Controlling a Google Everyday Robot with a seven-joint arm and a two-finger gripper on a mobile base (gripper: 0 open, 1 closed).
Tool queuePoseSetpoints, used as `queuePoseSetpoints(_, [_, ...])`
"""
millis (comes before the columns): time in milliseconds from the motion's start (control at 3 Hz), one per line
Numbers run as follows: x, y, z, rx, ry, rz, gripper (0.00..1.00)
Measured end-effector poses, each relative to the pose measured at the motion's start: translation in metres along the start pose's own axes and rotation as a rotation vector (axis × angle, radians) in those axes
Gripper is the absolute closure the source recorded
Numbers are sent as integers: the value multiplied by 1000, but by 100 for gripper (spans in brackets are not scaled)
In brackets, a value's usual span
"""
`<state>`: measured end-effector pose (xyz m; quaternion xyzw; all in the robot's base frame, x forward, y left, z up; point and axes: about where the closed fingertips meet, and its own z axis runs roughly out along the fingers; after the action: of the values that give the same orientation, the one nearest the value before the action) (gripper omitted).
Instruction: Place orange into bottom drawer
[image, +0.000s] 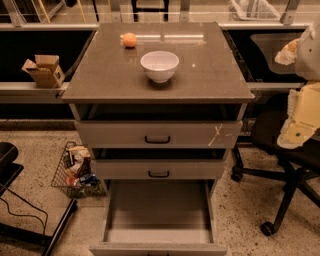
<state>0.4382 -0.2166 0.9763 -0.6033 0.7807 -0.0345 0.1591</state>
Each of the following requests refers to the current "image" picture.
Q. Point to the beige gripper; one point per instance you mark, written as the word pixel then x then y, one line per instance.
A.
pixel 309 56

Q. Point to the orange fruit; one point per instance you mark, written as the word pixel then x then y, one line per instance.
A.
pixel 129 40

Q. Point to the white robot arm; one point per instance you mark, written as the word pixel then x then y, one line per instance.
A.
pixel 307 63

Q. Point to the grey drawer cabinet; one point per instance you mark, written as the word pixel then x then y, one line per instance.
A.
pixel 159 107

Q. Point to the top grey drawer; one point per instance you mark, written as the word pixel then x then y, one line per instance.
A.
pixel 158 134

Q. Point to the grey drawer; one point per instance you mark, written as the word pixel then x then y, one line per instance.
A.
pixel 158 134
pixel 158 169
pixel 158 218

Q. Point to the middle grey drawer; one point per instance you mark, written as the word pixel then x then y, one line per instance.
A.
pixel 158 169

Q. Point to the bottom grey drawer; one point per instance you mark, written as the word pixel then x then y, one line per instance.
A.
pixel 158 218

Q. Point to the black office chair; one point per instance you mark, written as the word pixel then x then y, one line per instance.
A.
pixel 299 165

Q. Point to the white ceramic bowl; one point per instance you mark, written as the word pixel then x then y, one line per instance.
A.
pixel 159 66

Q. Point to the open cardboard box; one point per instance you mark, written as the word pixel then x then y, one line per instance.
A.
pixel 45 71

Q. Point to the wire basket with items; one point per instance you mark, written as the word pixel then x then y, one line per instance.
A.
pixel 73 175

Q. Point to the black stand with cable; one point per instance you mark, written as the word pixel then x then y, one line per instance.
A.
pixel 9 171

